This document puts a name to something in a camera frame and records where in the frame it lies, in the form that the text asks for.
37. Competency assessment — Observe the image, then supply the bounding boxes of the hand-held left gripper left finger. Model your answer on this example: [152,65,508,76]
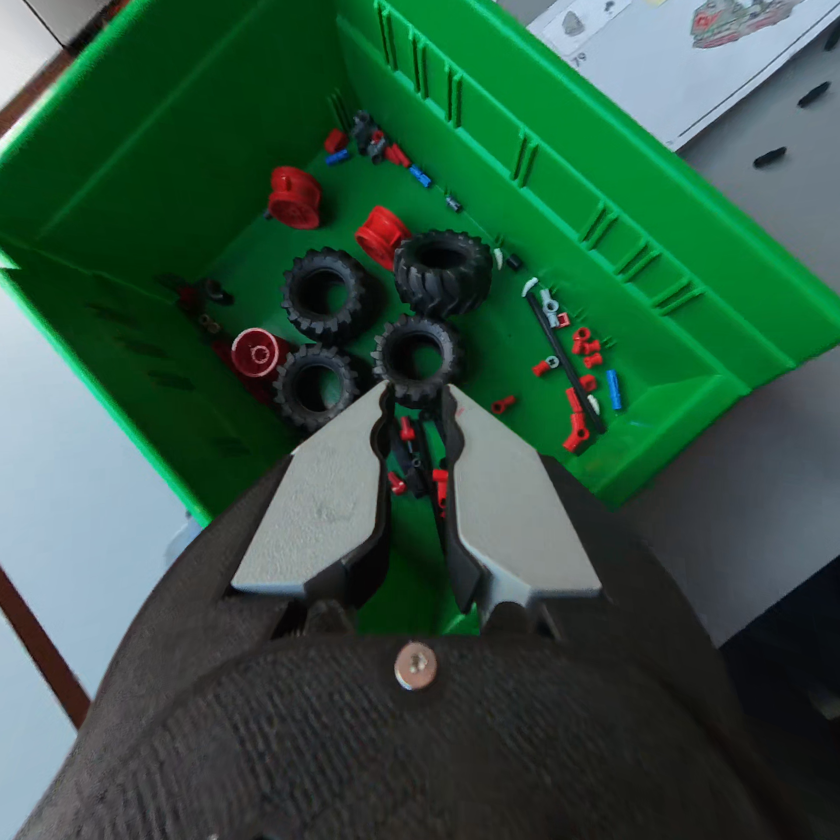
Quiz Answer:
[230,382,397,610]

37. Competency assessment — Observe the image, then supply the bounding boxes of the long black lego axle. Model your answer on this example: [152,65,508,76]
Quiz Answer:
[525,287,609,435]

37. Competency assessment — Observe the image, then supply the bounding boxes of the open instruction booklet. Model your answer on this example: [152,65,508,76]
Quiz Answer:
[525,0,840,153]

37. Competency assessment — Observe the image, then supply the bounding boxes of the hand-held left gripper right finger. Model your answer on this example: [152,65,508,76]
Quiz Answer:
[440,385,603,626]

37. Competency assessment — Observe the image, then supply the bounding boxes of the small black lego tire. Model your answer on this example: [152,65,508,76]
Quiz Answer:
[371,314,465,406]
[271,343,363,433]
[281,247,370,343]

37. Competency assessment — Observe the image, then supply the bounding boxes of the red lego wheel hub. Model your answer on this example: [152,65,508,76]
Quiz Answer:
[230,326,294,396]
[266,165,324,231]
[353,205,414,271]

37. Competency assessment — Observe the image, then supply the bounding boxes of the green plastic bin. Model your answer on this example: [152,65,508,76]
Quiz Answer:
[0,0,826,637]

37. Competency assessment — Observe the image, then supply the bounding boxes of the scattered small lego pieces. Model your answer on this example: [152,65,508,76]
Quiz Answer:
[156,110,626,521]

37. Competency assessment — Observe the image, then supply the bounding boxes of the large black lego tire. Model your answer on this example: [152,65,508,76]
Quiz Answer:
[392,228,494,320]

